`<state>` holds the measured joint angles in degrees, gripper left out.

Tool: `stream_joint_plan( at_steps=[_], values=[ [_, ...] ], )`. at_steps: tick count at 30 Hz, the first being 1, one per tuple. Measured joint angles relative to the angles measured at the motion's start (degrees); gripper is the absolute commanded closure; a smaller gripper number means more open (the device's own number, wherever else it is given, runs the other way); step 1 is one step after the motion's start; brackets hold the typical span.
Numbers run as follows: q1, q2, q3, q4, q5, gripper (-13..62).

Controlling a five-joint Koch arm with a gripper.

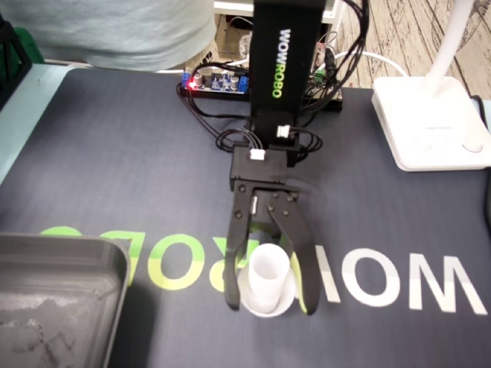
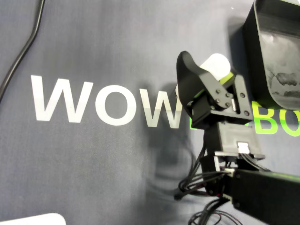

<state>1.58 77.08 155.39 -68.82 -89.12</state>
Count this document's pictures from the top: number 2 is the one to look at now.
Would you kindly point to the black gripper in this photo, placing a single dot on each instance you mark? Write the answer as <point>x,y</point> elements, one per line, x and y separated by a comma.
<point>201,114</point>

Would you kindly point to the white plastic tube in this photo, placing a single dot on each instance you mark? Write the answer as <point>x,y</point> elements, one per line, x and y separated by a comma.
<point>215,64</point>

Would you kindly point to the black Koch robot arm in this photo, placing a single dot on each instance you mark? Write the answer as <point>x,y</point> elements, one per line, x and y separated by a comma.
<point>257,187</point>

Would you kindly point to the white translucent plastic cup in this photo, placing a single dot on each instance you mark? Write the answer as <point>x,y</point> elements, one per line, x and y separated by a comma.
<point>178,91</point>

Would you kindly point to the black plastic bin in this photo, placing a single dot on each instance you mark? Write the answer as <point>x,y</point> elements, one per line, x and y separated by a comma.
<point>281,35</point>

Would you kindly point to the dark grey WOWROBO mat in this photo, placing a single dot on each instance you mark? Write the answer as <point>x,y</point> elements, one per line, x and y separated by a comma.
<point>93,164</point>

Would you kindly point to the white desk lamp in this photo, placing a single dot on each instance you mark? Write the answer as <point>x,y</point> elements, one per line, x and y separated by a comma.
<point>35,220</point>

